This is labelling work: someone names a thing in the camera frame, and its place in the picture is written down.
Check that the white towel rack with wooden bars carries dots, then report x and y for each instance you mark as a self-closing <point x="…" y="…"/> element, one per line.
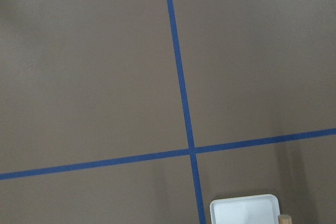
<point x="249" y="209"/>

